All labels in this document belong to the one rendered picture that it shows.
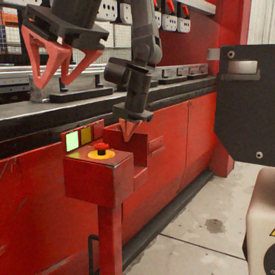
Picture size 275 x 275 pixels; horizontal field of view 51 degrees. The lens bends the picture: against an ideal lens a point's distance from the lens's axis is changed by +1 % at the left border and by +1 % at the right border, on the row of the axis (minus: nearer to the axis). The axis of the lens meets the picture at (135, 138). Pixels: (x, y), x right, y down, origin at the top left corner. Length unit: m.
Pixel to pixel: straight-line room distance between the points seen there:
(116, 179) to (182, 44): 2.01
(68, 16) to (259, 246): 0.43
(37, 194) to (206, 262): 1.02
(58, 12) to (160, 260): 1.41
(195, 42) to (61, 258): 1.98
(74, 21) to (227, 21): 2.14
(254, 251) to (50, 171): 0.64
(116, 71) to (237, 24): 1.78
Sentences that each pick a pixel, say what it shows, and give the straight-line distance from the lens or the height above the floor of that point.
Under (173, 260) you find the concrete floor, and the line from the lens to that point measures 1.64.
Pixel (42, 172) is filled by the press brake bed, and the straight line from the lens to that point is 0.93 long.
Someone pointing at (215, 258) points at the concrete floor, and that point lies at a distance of 1.70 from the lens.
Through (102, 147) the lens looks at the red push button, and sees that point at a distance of 0.74.
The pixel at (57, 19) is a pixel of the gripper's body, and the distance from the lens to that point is 0.39.
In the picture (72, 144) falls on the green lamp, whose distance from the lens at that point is 0.79.
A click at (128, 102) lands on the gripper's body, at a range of 0.77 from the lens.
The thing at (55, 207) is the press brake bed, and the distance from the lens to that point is 1.01.
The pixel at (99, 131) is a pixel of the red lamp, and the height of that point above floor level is 0.81.
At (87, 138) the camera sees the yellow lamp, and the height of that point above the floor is 0.80.
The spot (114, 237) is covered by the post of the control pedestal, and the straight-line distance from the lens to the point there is 0.90.
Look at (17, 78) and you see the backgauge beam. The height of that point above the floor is 0.94.
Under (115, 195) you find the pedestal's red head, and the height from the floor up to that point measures 0.70.
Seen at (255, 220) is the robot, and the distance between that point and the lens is 0.49.
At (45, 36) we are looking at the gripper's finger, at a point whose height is 1.05.
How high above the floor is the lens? 1.03
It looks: 16 degrees down
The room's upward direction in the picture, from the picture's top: straight up
